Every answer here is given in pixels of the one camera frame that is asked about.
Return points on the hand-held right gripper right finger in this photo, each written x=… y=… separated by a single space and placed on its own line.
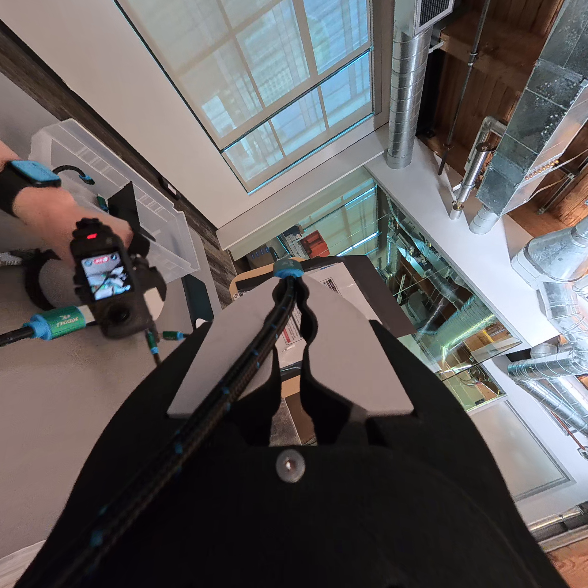
x=358 y=367

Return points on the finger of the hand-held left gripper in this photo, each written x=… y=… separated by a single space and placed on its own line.
x=124 y=204

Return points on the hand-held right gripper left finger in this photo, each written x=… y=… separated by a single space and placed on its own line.
x=211 y=363

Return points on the person's left forearm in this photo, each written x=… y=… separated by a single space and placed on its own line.
x=3 y=154

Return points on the person's left hand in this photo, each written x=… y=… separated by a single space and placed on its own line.
x=50 y=216

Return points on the clear plastic storage bin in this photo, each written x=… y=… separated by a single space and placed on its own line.
x=151 y=216

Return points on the blue band smartwatch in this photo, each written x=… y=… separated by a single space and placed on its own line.
x=32 y=174

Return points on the red box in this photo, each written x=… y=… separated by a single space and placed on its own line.
x=317 y=243

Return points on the long spiral metal ducts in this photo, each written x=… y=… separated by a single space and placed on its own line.
x=546 y=386

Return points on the large paned window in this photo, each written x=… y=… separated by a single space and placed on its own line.
x=275 y=69

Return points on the cluster of silver ducts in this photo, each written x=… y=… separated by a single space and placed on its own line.
x=556 y=262

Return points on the silver insulated pipe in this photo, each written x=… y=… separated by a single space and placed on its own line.
x=473 y=170

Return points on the thin metal ceiling pipe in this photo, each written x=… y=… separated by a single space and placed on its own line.
x=464 y=87

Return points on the white vent grille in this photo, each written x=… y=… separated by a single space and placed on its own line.
x=434 y=13

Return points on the glass partition wall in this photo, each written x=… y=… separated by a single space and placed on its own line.
x=441 y=294

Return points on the silver elbow duct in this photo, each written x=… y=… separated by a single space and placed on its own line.
x=484 y=220

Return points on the round spiral metal duct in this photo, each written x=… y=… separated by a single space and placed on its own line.
x=406 y=92

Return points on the rectangular metal air duct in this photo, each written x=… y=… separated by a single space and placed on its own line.
x=542 y=115

